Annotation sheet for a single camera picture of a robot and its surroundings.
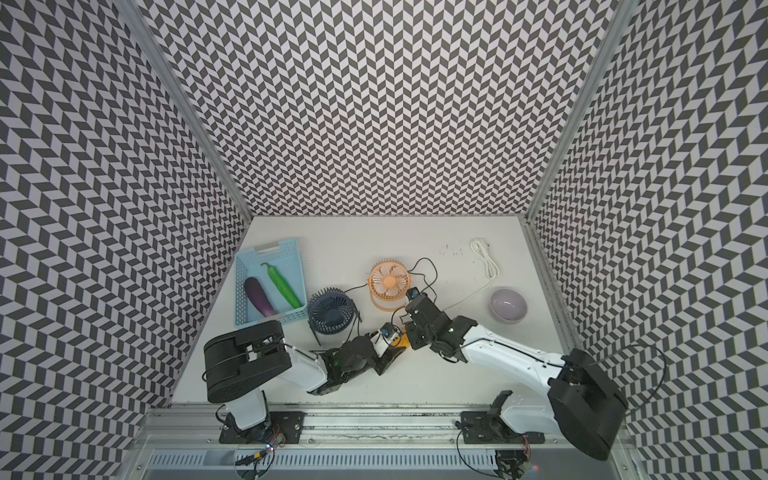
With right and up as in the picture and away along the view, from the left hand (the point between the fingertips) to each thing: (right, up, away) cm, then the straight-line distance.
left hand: (395, 343), depth 87 cm
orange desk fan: (-2, +18, +4) cm, 18 cm away
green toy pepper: (-33, +11, +9) cm, 36 cm away
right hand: (+6, +4, -3) cm, 8 cm away
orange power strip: (+2, +5, -11) cm, 12 cm away
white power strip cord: (+32, +22, +15) cm, 42 cm away
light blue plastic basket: (-43, +15, +13) cm, 47 cm away
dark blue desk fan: (-18, +11, -5) cm, 21 cm away
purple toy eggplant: (-45, +14, +8) cm, 48 cm away
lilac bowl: (+37, +9, +9) cm, 39 cm away
